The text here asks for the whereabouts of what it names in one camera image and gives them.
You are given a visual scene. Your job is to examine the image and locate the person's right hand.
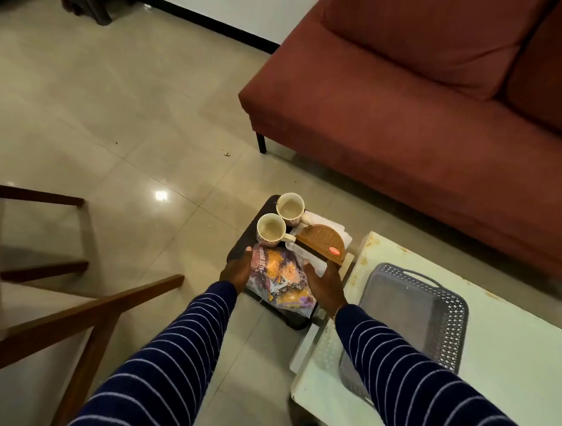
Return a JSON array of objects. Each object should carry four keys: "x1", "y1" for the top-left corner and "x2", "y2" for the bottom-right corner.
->
[{"x1": 303, "y1": 262, "x2": 348, "y2": 319}]

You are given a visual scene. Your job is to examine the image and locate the person's left hand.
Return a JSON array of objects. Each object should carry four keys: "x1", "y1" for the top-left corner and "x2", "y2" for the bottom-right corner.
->
[{"x1": 219, "y1": 248, "x2": 255, "y2": 295}]

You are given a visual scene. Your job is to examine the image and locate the clear zip bag red seal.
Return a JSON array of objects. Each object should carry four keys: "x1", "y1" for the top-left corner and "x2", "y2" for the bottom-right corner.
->
[{"x1": 245, "y1": 244, "x2": 318, "y2": 318}]

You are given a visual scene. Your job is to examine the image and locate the brown plastic napkin holder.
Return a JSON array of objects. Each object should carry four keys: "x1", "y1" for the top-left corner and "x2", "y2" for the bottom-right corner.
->
[{"x1": 294, "y1": 224, "x2": 348, "y2": 267}]

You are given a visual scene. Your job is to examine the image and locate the white floral mug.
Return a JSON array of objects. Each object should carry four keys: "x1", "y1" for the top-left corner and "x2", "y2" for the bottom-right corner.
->
[
  {"x1": 256, "y1": 214, "x2": 297, "y2": 249},
  {"x1": 275, "y1": 192, "x2": 311, "y2": 228}
]

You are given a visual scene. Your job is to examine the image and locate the white paper napkins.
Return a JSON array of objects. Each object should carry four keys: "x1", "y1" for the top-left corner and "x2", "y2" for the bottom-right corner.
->
[{"x1": 285, "y1": 210, "x2": 354, "y2": 281}]

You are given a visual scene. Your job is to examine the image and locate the grey perforated plastic tray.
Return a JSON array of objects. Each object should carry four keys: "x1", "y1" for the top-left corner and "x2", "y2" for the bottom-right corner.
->
[{"x1": 338, "y1": 262, "x2": 470, "y2": 403}]

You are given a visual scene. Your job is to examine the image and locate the person's left forearm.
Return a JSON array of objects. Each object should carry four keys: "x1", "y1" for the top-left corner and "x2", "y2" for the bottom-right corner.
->
[{"x1": 68, "y1": 280, "x2": 238, "y2": 426}]

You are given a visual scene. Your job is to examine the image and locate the person's right forearm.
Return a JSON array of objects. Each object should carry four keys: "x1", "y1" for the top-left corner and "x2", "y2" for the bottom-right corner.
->
[{"x1": 334, "y1": 304, "x2": 519, "y2": 426}]

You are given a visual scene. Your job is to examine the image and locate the white glass coffee table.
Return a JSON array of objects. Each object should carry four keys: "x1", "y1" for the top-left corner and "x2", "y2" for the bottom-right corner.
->
[{"x1": 289, "y1": 231, "x2": 562, "y2": 426}]

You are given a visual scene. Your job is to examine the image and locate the dark woven plastic stool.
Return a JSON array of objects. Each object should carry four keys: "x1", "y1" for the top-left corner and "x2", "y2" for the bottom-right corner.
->
[{"x1": 226, "y1": 195, "x2": 357, "y2": 331}]

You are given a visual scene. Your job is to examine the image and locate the red fabric sofa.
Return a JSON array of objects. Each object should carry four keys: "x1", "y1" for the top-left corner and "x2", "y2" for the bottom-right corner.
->
[{"x1": 238, "y1": 0, "x2": 562, "y2": 278}]

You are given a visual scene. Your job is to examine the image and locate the red sofa back cushion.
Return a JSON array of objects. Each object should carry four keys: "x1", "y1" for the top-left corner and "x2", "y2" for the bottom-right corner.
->
[
  {"x1": 320, "y1": 0, "x2": 547, "y2": 102},
  {"x1": 502, "y1": 22, "x2": 562, "y2": 132}
]

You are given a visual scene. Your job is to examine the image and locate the wooden chair frame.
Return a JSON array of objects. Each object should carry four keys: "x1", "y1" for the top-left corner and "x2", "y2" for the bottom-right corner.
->
[{"x1": 0, "y1": 184, "x2": 185, "y2": 426}]

